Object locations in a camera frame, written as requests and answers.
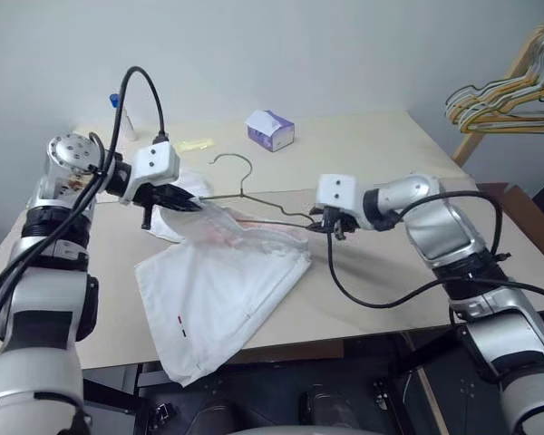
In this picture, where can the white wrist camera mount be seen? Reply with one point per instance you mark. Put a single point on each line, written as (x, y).
(337, 190)
(154, 163)

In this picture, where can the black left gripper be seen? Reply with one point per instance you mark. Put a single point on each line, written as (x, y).
(156, 194)

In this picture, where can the wooden clothes rack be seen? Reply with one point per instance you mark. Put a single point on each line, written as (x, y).
(467, 147)

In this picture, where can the clear yellowish plastic packet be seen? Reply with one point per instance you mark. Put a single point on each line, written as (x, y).
(195, 145)

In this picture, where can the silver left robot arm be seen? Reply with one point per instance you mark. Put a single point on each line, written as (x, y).
(41, 317)

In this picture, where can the white garment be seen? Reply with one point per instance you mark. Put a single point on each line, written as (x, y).
(217, 294)

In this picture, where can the purple and white tissue box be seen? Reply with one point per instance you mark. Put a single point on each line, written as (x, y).
(276, 136)

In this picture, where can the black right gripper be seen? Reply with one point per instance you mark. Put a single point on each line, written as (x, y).
(344, 222)

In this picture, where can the light wooden strip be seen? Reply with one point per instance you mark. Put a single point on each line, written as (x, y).
(433, 403)

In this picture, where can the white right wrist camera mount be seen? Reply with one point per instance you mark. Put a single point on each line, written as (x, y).
(337, 190)

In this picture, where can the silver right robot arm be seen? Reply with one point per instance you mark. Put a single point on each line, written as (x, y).
(440, 226)

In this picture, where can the white bottle with blue cap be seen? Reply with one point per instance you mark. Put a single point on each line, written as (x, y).
(129, 129)

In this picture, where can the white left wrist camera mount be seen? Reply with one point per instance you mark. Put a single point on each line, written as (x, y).
(154, 163)

